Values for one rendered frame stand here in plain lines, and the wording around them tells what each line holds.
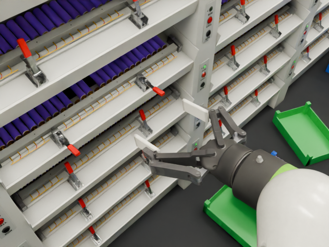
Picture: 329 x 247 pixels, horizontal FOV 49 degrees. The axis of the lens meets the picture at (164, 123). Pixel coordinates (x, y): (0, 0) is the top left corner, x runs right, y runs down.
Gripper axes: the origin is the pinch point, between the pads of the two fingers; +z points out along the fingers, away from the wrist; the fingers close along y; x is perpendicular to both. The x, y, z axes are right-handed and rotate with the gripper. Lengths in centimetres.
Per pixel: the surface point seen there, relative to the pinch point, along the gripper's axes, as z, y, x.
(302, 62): 36, 125, -66
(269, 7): 21, 69, -8
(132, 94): 22.4, 8.0, -7.7
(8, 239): 24, -36, -26
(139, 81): 22.5, 11.3, -5.5
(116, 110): 21.5, 1.6, -8.2
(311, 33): 32, 123, -46
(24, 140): 25.2, -21.1, -3.6
